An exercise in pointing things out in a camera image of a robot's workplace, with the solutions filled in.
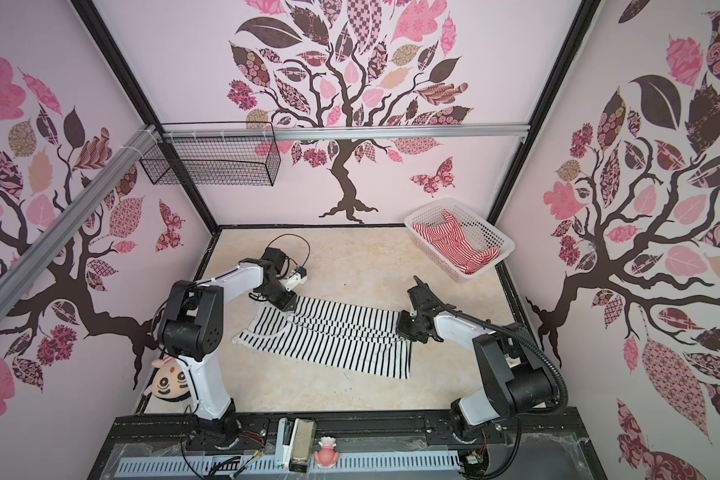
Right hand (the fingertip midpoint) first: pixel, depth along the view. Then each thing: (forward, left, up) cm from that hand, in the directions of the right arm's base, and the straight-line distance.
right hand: (398, 326), depth 92 cm
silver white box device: (-31, +27, +3) cm, 42 cm away
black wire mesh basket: (+67, +72, +17) cm, 100 cm away
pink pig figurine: (-34, +19, +3) cm, 39 cm away
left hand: (+8, +36, 0) cm, 37 cm away
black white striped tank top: (-3, +13, 0) cm, 14 cm away
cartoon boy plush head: (-18, +60, +8) cm, 63 cm away
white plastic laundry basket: (+36, -34, +4) cm, 50 cm away
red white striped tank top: (+39, -23, -1) cm, 46 cm away
